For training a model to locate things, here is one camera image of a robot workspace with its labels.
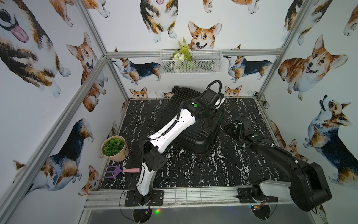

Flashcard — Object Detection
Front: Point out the black hard-shell suitcase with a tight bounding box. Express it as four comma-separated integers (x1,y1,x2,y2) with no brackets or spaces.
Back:
147,84,225,155

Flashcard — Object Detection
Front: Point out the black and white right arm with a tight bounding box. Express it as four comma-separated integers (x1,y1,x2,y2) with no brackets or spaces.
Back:
221,117,332,212

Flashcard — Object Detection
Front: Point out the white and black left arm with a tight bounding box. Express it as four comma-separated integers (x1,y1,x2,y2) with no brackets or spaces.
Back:
134,80,225,203

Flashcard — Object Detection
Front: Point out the green fern with white flower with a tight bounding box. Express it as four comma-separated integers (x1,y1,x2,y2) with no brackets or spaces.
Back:
172,38,193,73

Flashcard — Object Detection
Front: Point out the potted green succulent plant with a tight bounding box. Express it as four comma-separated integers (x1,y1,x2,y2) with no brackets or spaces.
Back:
101,135,130,162

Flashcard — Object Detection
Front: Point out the purple pink garden fork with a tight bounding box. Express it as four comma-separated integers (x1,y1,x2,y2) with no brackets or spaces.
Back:
103,166,141,179

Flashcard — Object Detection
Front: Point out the white wire mesh basket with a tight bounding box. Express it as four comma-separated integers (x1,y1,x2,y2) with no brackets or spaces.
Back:
160,49,223,74

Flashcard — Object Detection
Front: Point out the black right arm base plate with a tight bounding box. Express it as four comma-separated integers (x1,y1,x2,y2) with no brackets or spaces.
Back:
236,187,277,203

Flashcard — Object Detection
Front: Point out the aluminium front rail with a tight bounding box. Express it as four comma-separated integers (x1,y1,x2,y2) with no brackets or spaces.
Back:
83,185,314,211

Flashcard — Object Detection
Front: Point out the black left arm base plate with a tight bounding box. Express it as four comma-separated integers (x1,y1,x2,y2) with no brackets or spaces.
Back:
125,190,164,207

